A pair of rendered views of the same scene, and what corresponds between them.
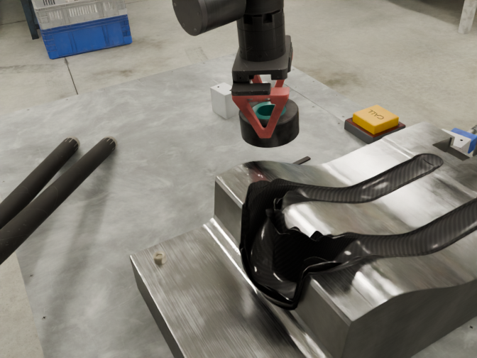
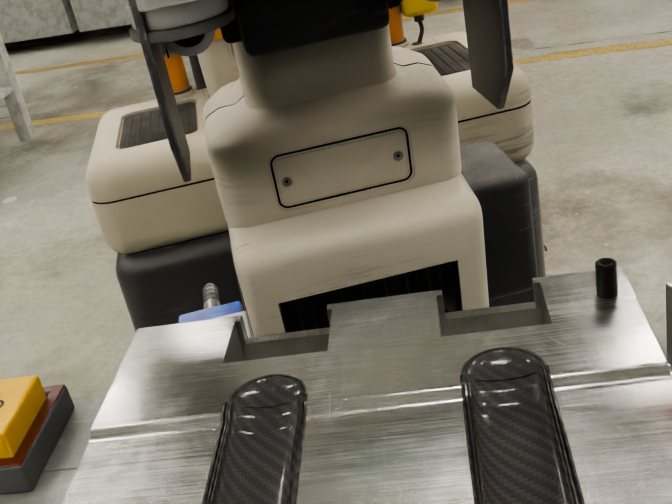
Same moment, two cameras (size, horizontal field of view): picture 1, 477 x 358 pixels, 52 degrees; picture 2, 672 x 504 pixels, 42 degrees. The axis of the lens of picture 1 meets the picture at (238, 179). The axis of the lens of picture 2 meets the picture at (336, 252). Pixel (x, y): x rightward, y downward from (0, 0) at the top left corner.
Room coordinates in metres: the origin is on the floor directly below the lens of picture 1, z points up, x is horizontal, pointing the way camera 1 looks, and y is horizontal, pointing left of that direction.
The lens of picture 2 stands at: (0.32, -0.02, 1.12)
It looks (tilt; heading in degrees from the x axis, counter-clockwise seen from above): 27 degrees down; 306
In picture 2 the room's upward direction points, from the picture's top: 12 degrees counter-clockwise
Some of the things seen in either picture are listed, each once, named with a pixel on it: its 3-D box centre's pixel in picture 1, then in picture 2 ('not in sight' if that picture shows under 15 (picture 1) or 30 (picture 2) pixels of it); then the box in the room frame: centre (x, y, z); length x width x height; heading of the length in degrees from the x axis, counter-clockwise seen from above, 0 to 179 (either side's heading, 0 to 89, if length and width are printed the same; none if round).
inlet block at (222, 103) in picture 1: (243, 93); not in sight; (0.93, -0.02, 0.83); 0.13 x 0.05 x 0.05; 126
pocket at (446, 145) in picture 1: (454, 158); (286, 361); (0.58, -0.32, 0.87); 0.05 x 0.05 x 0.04; 27
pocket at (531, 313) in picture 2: not in sight; (494, 336); (0.49, -0.37, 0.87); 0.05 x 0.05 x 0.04; 27
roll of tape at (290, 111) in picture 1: (269, 121); not in sight; (0.58, -0.05, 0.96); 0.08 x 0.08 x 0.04
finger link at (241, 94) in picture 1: (263, 100); not in sight; (0.55, -0.04, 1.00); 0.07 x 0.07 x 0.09; 80
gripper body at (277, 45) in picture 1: (261, 37); not in sight; (0.57, -0.04, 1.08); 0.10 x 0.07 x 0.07; 170
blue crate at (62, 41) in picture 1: (84, 28); not in sight; (3.58, 1.06, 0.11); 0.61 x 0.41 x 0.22; 111
